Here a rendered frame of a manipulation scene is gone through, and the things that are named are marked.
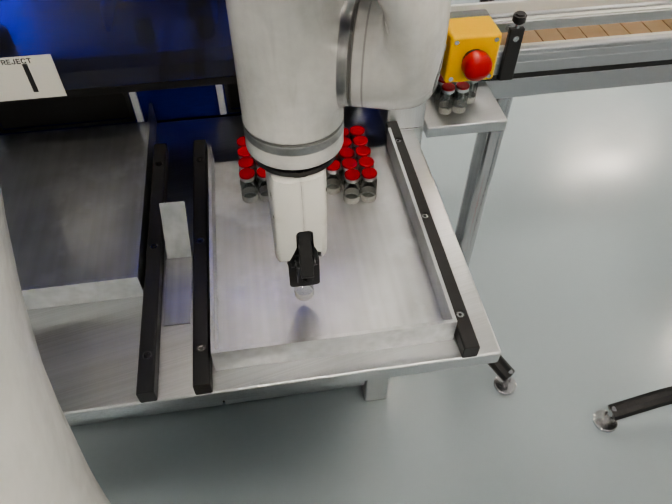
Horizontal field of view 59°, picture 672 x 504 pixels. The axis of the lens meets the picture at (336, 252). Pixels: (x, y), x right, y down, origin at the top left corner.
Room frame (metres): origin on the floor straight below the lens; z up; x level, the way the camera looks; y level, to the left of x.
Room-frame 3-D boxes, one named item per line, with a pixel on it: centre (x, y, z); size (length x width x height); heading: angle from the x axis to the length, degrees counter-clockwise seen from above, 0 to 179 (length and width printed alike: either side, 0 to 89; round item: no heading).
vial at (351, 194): (0.58, -0.02, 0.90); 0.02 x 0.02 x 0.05
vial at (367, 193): (0.58, -0.04, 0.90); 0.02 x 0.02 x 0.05
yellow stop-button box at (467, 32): (0.77, -0.19, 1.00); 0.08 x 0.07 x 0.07; 9
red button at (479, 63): (0.73, -0.19, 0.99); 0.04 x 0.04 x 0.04; 9
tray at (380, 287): (0.51, 0.02, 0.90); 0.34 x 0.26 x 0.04; 9
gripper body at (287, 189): (0.41, 0.04, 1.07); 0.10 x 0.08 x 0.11; 9
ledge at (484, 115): (0.82, -0.19, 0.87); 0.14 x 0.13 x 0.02; 9
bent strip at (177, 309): (0.45, 0.19, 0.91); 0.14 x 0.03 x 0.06; 8
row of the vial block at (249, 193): (0.59, 0.04, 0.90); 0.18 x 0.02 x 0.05; 99
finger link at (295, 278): (0.38, 0.03, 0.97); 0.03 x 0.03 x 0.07; 9
